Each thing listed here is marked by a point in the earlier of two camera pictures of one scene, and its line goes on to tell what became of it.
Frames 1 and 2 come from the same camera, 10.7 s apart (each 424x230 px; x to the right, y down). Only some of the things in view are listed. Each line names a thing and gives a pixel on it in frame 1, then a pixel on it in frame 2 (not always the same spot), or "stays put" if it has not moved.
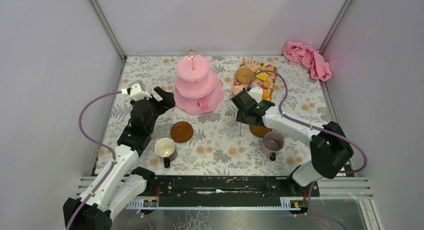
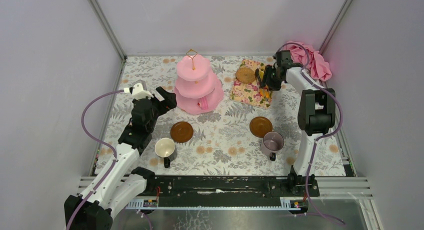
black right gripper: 239,117 -> 266,80
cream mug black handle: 164,147 stays put
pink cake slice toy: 203,104 stays put
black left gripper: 158,103 stays put
